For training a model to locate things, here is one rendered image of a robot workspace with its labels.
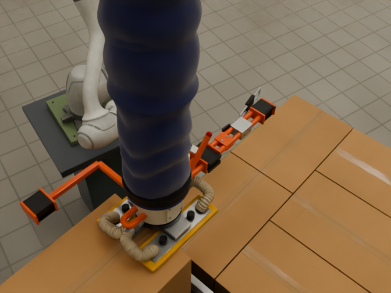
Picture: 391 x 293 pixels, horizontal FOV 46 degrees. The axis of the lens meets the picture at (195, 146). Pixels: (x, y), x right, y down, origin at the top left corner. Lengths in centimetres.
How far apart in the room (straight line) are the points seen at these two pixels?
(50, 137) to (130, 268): 91
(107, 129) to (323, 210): 113
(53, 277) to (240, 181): 107
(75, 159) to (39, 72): 177
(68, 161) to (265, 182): 96
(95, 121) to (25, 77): 218
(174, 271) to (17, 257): 142
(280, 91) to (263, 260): 179
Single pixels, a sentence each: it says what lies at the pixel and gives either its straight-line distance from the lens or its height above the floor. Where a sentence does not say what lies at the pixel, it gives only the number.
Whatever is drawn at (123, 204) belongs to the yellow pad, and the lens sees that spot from 172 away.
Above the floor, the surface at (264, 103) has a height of 109.
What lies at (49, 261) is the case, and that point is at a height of 95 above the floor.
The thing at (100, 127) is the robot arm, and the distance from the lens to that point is 170.
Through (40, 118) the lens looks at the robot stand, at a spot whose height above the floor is 75.
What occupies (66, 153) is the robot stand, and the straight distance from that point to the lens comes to 222.
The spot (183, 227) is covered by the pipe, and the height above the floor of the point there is 101.
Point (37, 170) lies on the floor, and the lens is 318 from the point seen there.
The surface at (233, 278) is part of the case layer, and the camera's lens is 206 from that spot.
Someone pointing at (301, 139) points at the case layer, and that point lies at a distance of 255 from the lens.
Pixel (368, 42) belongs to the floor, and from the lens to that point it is 430.
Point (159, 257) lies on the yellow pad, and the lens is 160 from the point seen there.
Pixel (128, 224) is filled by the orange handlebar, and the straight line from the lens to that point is 153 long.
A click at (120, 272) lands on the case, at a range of 163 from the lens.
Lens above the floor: 241
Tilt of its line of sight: 50 degrees down
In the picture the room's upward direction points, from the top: 2 degrees clockwise
